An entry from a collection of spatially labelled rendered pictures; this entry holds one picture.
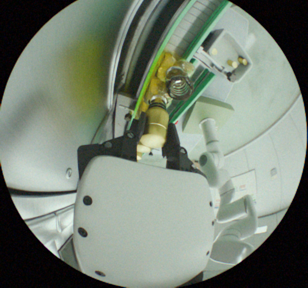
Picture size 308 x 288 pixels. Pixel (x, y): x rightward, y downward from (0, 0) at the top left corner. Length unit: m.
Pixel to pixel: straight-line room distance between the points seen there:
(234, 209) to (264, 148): 3.36
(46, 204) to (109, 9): 0.26
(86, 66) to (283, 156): 3.85
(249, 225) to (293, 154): 3.56
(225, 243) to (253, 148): 3.59
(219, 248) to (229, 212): 0.19
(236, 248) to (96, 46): 0.42
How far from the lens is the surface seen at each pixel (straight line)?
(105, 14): 0.17
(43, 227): 0.19
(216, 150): 0.54
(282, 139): 3.83
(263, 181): 3.66
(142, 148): 0.16
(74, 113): 0.16
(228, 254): 0.29
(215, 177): 0.42
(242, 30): 0.67
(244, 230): 0.37
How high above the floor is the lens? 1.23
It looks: 34 degrees down
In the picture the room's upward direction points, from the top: 172 degrees counter-clockwise
